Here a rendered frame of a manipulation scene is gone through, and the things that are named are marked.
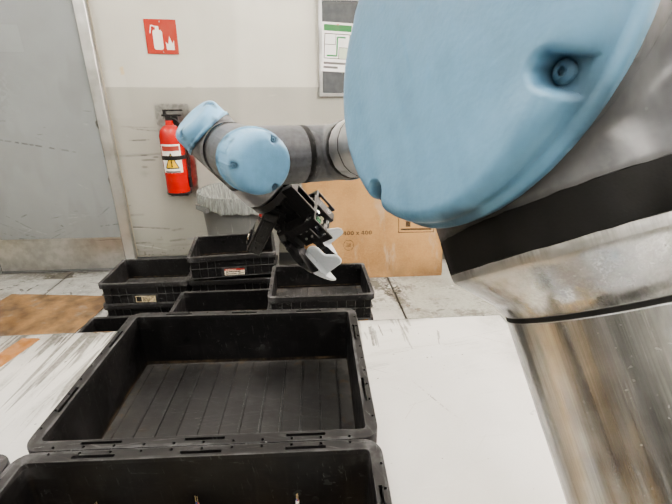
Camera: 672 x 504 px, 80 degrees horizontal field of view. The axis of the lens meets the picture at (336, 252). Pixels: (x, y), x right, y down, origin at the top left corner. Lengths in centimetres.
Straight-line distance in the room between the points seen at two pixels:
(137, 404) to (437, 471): 51
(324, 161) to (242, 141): 12
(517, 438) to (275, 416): 46
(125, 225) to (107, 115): 78
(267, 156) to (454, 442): 61
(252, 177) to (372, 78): 32
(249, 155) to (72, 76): 291
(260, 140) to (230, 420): 43
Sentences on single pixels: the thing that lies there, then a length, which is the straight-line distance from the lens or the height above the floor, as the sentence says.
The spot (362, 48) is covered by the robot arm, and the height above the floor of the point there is 131.
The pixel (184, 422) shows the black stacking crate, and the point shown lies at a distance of 71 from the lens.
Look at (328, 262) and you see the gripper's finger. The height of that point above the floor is 102.
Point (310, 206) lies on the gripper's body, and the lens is 64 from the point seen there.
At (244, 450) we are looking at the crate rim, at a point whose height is 93.
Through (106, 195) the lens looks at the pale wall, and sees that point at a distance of 339.
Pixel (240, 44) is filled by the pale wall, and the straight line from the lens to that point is 306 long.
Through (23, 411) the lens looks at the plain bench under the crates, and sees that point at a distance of 107.
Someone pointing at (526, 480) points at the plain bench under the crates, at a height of 70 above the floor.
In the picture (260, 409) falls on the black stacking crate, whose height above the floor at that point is 83.
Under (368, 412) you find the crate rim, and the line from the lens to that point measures 54.
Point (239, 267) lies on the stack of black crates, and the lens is 192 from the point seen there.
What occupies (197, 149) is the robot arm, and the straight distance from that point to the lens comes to 59.
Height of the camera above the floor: 130
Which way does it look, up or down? 22 degrees down
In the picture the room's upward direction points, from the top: straight up
